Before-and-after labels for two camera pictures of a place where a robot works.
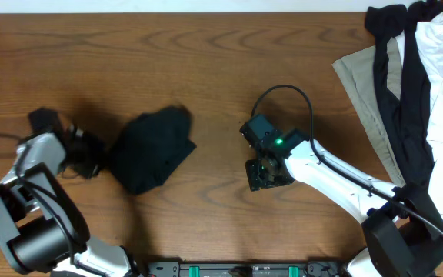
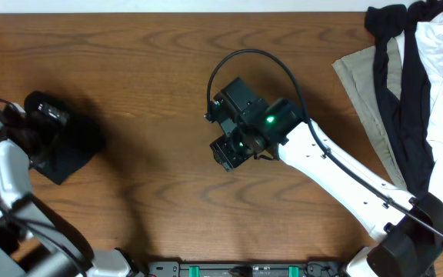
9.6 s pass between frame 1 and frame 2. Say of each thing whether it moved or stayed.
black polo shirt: moved
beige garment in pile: stayed
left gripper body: moved
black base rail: stayed
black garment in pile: stayed
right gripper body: moved
